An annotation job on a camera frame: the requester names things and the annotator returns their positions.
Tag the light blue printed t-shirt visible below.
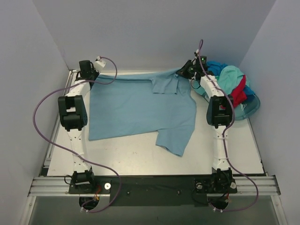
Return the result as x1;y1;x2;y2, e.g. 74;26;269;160
89;69;196;156

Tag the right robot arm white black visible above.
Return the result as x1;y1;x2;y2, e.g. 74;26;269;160
176;54;237;194

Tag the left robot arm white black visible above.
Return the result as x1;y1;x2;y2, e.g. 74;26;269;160
58;60;99;193

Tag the royal blue t-shirt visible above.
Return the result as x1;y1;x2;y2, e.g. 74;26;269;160
206;60;256;99

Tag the red t-shirt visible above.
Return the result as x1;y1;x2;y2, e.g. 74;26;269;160
231;75;247;108

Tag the translucent teal plastic basket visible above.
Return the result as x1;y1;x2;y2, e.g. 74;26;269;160
202;93;260;126

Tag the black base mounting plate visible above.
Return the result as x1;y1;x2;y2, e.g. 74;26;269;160
68;172;237;206

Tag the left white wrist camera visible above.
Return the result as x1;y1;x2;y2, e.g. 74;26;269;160
93;56;106;73

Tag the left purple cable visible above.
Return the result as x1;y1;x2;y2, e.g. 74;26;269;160
33;57;121;213

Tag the aluminium front rail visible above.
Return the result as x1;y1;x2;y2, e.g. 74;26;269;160
27;176;288;225

